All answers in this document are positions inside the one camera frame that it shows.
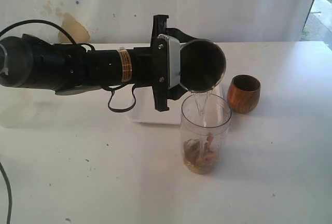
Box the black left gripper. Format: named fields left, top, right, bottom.
left=131, top=27, right=197, bottom=100

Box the stainless steel cup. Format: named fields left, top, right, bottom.
left=180, top=39, right=226, bottom=93

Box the clear plastic measuring cup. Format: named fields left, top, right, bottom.
left=181, top=95, right=232, bottom=174

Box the brown wooden cup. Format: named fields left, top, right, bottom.
left=227, top=75, right=261, bottom=114

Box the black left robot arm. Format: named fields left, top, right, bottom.
left=1, top=26, right=192, bottom=101

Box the white rectangular tray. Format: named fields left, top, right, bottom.
left=128, top=81, right=224, bottom=126

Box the brown food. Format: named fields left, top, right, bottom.
left=183, top=135, right=218, bottom=174

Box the white backdrop cloth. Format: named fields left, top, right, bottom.
left=1, top=0, right=313, bottom=43

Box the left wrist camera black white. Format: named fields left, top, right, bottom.
left=150, top=15, right=181, bottom=112

